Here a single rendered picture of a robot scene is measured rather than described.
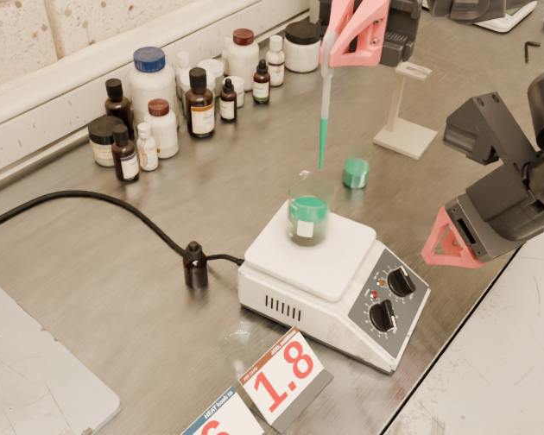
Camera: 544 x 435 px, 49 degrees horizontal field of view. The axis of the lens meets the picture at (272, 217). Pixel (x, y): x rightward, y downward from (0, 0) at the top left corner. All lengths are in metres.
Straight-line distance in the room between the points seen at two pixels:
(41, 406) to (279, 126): 0.57
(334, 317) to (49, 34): 0.59
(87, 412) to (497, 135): 0.48
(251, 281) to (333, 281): 0.09
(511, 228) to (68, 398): 0.47
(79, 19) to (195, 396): 0.60
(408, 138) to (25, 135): 0.59
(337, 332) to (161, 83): 0.48
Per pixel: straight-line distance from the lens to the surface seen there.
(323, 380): 0.67
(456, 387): 0.71
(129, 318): 0.73
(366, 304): 0.67
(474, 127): 0.59
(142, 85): 0.93
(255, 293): 0.69
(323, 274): 0.65
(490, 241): 0.58
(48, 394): 0.68
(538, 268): 0.86
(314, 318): 0.66
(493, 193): 0.57
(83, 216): 0.86
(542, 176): 0.55
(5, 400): 0.70
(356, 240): 0.69
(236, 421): 0.62
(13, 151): 0.95
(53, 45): 0.97
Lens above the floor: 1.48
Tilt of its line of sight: 44 degrees down
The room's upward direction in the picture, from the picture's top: 3 degrees clockwise
